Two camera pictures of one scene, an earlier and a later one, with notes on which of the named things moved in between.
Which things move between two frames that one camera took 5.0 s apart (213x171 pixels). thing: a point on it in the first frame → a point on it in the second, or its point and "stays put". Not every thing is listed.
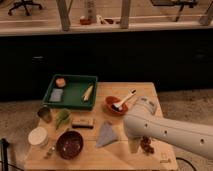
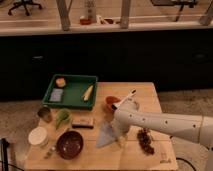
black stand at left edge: (4, 154) stays put
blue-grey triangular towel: (106, 136) stays put
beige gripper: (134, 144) → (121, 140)
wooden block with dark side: (82, 123) stays put
